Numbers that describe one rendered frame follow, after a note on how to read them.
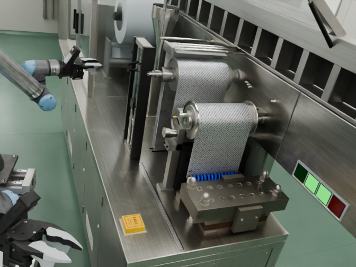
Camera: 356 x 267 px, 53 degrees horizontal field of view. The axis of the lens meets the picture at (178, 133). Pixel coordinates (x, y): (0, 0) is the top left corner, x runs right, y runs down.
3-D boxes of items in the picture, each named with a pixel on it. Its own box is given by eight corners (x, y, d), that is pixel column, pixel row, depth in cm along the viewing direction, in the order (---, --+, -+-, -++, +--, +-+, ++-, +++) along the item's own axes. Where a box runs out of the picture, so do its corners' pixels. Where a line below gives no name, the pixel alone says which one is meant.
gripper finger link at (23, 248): (54, 251, 74) (23, 234, 77) (54, 245, 74) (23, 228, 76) (37, 265, 70) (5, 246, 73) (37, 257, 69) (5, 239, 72)
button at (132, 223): (121, 220, 131) (121, 215, 130) (139, 217, 134) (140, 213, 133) (125, 234, 126) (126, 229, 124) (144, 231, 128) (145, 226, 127)
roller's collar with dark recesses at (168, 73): (157, 78, 153) (159, 64, 150) (169, 79, 155) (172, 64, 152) (161, 84, 148) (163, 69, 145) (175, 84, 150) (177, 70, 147)
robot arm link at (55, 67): (46, 56, 166) (52, 65, 161) (56, 56, 169) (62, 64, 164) (45, 71, 170) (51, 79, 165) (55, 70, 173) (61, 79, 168)
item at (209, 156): (186, 177, 141) (194, 137, 132) (236, 172, 150) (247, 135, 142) (186, 178, 141) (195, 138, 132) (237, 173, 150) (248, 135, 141)
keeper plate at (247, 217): (230, 229, 135) (238, 207, 130) (252, 225, 139) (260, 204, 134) (233, 234, 133) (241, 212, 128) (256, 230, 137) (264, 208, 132)
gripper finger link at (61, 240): (84, 257, 80) (45, 247, 81) (87, 236, 78) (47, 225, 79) (79, 266, 77) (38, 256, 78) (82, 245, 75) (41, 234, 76)
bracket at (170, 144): (155, 185, 153) (166, 123, 139) (169, 184, 156) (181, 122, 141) (159, 192, 149) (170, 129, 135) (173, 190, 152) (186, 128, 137)
